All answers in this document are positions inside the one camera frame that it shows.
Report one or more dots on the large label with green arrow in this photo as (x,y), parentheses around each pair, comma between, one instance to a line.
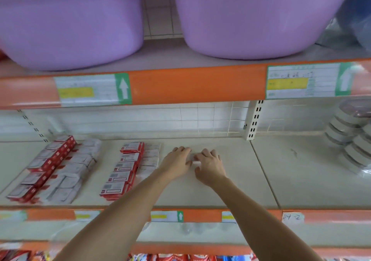
(93,89)
(316,80)

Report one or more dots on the person's left hand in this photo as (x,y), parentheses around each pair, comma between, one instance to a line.
(174,162)

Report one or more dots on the white handwritten label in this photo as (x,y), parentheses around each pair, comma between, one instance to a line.
(293,217)

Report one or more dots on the small price label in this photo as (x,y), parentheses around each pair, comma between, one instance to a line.
(11,215)
(87,215)
(167,216)
(228,216)

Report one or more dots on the person's left forearm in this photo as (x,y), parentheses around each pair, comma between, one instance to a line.
(104,223)

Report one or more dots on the purple plastic basin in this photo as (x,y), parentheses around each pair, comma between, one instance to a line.
(64,20)
(261,14)

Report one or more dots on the person's right hand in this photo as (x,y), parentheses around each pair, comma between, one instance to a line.
(211,166)

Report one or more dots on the stacks of wrapped containers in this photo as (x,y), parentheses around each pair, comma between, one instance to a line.
(351,136)

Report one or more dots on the white perforated shelf upright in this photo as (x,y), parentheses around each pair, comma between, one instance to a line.
(33,124)
(254,120)

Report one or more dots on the cluster of clear glasses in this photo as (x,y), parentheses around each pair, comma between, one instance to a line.
(197,228)

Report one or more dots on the person's right forearm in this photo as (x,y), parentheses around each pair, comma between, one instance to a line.
(266,223)

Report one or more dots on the blue plastic bag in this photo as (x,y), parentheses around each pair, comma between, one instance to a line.
(356,11)

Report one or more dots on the white shelf with orange edges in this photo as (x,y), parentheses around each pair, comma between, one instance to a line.
(290,165)

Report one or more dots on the pile of large red bags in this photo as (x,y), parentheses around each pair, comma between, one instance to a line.
(197,257)

